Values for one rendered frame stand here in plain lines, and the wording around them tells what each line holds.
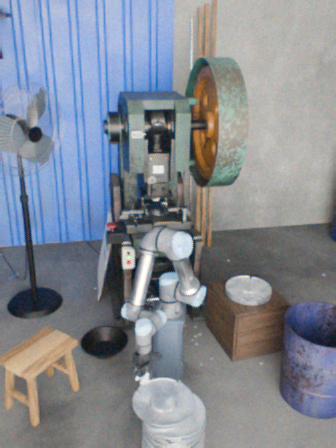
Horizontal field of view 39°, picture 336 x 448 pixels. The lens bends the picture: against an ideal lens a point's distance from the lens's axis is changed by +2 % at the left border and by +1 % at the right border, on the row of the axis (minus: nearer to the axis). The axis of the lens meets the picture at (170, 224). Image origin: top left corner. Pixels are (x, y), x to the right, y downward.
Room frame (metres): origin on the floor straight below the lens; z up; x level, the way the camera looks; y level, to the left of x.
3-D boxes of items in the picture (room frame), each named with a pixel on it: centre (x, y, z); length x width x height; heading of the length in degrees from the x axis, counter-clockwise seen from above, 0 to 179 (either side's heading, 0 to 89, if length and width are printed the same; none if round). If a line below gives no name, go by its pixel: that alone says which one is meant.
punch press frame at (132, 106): (3.18, 0.14, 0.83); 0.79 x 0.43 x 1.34; 13
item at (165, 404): (1.70, 0.01, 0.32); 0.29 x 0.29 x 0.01
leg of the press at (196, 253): (3.24, -0.12, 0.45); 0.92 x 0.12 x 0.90; 13
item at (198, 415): (1.64, -0.04, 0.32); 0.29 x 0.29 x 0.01
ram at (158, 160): (3.00, 0.10, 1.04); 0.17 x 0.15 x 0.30; 13
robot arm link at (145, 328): (1.80, 0.11, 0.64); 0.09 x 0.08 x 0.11; 149
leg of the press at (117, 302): (3.12, 0.40, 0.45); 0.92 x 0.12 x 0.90; 13
